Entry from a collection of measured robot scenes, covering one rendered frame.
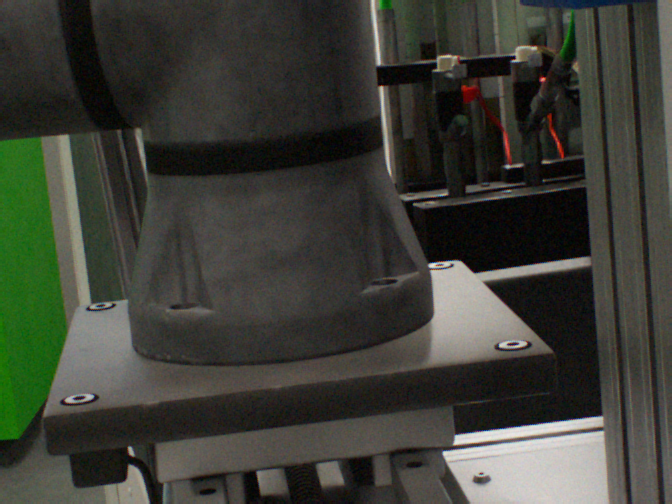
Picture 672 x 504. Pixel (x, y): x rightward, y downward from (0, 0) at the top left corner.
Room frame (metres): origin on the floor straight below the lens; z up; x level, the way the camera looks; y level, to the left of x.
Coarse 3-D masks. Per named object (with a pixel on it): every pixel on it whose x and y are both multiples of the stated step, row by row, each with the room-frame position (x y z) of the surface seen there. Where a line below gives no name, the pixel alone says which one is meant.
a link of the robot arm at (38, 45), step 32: (0, 0) 0.70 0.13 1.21; (32, 0) 0.69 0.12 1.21; (0, 32) 0.70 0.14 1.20; (32, 32) 0.69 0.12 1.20; (0, 64) 0.70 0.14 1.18; (32, 64) 0.70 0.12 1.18; (64, 64) 0.70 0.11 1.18; (0, 96) 0.71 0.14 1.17; (32, 96) 0.71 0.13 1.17; (64, 96) 0.71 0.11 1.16; (0, 128) 0.73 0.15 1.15; (32, 128) 0.73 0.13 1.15; (64, 128) 0.73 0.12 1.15; (96, 128) 0.73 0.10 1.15
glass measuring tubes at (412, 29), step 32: (416, 0) 1.72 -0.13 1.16; (448, 0) 1.73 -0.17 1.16; (480, 0) 1.73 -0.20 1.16; (416, 32) 1.74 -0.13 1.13; (448, 32) 1.73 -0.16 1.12; (480, 32) 1.73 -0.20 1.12; (384, 96) 1.73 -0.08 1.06; (416, 96) 1.73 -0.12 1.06; (384, 128) 1.74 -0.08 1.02; (416, 128) 1.73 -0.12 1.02; (416, 160) 1.72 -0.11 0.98; (416, 192) 1.70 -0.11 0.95
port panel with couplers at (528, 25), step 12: (516, 0) 1.77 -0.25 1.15; (516, 12) 1.77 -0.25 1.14; (528, 12) 1.77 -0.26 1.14; (540, 12) 1.78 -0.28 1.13; (564, 12) 1.78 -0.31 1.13; (528, 24) 1.77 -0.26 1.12; (540, 24) 1.77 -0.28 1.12; (564, 24) 1.78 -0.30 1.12; (528, 36) 1.77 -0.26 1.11; (540, 36) 1.76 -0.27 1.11; (564, 36) 1.78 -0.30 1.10; (576, 72) 1.78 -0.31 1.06
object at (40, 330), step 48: (0, 144) 4.09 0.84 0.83; (0, 192) 4.01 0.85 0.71; (48, 192) 4.63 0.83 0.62; (0, 240) 3.94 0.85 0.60; (48, 240) 4.53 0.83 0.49; (0, 288) 3.86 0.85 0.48; (48, 288) 4.44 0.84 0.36; (0, 336) 3.84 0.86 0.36; (48, 336) 4.35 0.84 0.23; (0, 384) 3.84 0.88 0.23; (48, 384) 4.26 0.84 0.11; (0, 432) 3.84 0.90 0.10
